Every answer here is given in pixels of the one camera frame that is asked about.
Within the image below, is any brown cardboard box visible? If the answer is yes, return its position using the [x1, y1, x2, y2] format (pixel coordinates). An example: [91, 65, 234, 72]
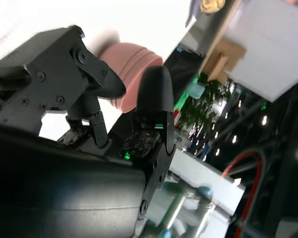
[202, 39, 247, 83]

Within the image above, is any pink plastic bowl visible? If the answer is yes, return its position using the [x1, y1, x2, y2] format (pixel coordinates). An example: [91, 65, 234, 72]
[123, 48, 152, 86]
[109, 51, 164, 115]
[98, 42, 144, 80]

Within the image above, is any green leafy plant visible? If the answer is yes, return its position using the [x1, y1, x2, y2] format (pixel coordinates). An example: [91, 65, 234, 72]
[183, 78, 229, 140]

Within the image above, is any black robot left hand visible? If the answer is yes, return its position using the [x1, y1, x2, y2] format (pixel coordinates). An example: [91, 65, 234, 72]
[0, 24, 177, 238]

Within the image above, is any white board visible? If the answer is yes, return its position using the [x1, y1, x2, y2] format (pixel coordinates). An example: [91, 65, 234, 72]
[223, 0, 298, 103]

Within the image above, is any red cable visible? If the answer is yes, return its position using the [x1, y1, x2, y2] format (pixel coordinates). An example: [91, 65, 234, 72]
[222, 151, 263, 224]

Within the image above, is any tan round object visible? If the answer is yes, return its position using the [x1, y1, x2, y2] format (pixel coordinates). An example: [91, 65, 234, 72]
[199, 0, 226, 14]

